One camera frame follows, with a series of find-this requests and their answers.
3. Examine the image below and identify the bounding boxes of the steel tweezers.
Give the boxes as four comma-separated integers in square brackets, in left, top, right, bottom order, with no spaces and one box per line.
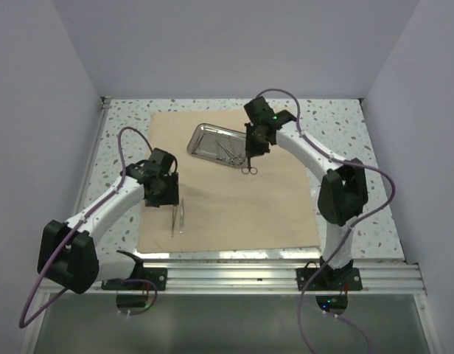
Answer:
[178,198,185,234]
[171,204,178,237]

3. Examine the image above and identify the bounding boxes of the steel surgical scissors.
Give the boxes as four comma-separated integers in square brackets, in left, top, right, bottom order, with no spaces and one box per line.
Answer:
[241,156,258,176]

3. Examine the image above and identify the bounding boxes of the steel instrument tray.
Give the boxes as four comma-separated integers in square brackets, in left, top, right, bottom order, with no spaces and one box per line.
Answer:
[186,123,246,169]

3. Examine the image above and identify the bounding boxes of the beige surgical cloth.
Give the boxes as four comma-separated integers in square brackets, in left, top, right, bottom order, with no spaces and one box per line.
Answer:
[137,111,321,253]

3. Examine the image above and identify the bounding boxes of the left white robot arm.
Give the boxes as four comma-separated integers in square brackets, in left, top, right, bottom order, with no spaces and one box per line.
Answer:
[37,170,179,294]

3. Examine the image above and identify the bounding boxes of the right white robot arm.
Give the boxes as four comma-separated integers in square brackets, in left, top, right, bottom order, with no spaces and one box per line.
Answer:
[245,121,369,290]

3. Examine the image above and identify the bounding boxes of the steel forceps with rings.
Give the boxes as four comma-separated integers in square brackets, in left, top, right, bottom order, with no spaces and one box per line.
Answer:
[215,141,245,166]

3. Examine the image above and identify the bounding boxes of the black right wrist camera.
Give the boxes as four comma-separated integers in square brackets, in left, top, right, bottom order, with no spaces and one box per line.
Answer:
[243,96,296,127]

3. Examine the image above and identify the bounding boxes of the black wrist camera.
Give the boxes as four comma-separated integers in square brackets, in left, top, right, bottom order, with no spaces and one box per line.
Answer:
[243,96,296,127]
[148,148,178,175]

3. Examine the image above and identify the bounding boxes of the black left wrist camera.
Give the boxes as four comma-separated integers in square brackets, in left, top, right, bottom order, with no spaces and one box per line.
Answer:
[148,148,178,175]

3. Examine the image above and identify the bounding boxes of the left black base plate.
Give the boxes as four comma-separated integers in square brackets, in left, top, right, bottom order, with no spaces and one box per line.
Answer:
[102,265,168,291]

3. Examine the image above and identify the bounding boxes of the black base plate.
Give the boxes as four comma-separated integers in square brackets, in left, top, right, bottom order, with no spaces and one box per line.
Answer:
[102,265,168,291]
[296,260,363,292]

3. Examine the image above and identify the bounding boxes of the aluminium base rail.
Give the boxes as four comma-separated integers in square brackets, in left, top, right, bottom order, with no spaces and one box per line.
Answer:
[41,257,423,296]

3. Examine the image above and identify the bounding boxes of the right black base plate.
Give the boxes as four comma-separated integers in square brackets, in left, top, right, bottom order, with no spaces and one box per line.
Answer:
[296,260,363,292]

